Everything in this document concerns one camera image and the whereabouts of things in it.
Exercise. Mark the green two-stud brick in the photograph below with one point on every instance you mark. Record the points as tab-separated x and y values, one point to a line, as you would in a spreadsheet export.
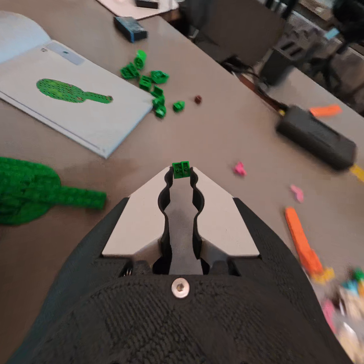
180	170

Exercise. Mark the small brown brick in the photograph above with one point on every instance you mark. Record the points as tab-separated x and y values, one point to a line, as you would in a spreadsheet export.
198	99

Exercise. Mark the black floor box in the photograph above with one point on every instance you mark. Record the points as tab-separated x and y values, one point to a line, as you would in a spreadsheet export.
275	68

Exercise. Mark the orange plastic piece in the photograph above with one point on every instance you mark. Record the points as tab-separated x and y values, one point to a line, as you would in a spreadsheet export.
325	111

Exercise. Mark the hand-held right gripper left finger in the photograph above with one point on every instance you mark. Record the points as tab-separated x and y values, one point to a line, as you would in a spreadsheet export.
133	227

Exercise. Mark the black case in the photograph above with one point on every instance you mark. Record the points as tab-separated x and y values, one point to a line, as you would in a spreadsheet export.
312	139

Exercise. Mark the green brick paddle model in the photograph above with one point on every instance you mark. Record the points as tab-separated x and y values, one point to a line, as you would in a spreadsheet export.
28	193

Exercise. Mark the orange brick separator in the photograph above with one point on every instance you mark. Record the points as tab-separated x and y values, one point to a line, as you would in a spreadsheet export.
298	236

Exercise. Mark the white instruction booklet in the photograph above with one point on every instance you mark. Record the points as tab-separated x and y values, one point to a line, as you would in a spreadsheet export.
99	122

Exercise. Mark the small green brick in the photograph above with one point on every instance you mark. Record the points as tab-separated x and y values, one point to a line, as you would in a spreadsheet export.
179	106

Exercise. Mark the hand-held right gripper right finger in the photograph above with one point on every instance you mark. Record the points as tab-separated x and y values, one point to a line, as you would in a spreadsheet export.
227	227

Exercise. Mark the cluster of green bricks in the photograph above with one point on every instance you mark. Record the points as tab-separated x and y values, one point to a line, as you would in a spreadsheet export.
159	76

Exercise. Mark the pile of mixed colourful bricks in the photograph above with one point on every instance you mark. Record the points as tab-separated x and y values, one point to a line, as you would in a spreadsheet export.
348	307

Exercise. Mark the yellow angled brick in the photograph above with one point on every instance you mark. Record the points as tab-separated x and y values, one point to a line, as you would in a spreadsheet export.
324	275

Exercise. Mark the black battery with blue edge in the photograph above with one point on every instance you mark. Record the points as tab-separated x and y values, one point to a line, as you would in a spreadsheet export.
130	28

